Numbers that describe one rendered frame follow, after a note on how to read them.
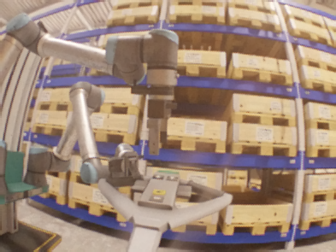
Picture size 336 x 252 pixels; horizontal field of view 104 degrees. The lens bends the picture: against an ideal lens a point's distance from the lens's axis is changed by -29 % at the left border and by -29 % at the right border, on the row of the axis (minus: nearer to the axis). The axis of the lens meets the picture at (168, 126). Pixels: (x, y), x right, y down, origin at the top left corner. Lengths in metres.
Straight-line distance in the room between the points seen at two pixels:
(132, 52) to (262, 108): 1.86
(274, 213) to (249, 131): 0.97
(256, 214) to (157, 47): 1.95
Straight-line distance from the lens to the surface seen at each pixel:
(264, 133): 2.16
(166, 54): 0.52
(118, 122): 2.19
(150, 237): 0.42
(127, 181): 0.63
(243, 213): 2.11
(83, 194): 2.38
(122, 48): 0.55
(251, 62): 2.44
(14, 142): 1.43
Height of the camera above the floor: 1.01
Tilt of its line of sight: 12 degrees up
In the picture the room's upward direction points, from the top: 6 degrees clockwise
